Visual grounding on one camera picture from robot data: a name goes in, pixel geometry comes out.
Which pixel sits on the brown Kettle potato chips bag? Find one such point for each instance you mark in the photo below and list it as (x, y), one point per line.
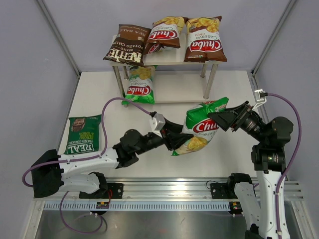
(128, 46)

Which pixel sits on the aluminium mounting rail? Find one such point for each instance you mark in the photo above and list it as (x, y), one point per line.
(164, 190)

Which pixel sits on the white slotted cable duct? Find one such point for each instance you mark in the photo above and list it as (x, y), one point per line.
(137, 206)

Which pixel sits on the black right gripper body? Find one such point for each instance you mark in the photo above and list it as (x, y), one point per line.
(242, 117)

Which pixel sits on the brown Chuba cassava chips bag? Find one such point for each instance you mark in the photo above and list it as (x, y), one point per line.
(203, 40)

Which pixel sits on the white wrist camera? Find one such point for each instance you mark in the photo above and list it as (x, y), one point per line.
(260, 98)
(157, 122)

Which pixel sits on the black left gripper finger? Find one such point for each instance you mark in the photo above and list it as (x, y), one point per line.
(177, 140)
(173, 127)

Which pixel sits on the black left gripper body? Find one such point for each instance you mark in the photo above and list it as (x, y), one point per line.
(167, 138)

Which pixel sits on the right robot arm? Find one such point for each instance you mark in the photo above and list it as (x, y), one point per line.
(265, 216)

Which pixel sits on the green Real hand cooked bag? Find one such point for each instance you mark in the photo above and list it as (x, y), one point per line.
(83, 135)

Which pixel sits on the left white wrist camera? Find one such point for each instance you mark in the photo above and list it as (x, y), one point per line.
(157, 122)

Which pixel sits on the brown Chuba bag text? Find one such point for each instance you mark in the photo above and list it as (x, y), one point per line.
(165, 34)

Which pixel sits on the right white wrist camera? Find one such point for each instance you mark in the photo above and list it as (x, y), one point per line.
(260, 98)

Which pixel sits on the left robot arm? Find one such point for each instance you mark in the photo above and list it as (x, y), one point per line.
(53, 173)

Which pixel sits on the green Chuba cassava chips bag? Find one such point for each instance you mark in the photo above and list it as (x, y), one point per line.
(140, 88)

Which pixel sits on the white two-tier shelf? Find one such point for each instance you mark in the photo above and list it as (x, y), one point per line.
(176, 86)

